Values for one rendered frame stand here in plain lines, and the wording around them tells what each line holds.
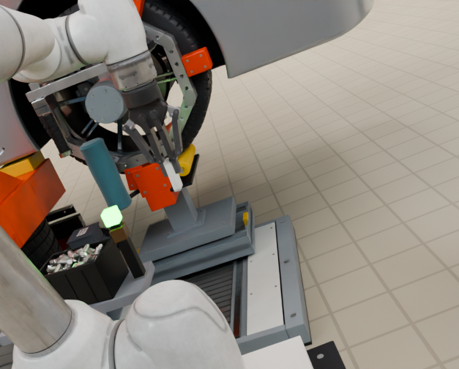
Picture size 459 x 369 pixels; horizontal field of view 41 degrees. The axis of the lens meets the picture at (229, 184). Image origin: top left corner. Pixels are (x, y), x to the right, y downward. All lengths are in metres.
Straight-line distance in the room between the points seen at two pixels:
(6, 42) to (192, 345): 0.52
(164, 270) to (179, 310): 1.47
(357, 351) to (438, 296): 0.31
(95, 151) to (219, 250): 0.62
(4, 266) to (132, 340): 0.24
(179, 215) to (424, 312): 1.05
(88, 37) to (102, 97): 0.86
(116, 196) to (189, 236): 0.39
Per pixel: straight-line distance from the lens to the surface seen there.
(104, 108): 2.08
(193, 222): 2.49
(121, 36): 1.20
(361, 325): 1.95
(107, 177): 2.17
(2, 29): 0.76
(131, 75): 1.22
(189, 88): 2.16
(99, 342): 1.06
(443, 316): 1.90
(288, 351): 1.25
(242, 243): 2.37
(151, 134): 1.27
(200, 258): 2.41
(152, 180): 2.27
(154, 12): 2.22
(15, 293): 0.95
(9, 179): 2.30
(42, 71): 1.23
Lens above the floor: 1.11
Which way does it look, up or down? 19 degrees down
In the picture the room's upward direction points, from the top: 22 degrees counter-clockwise
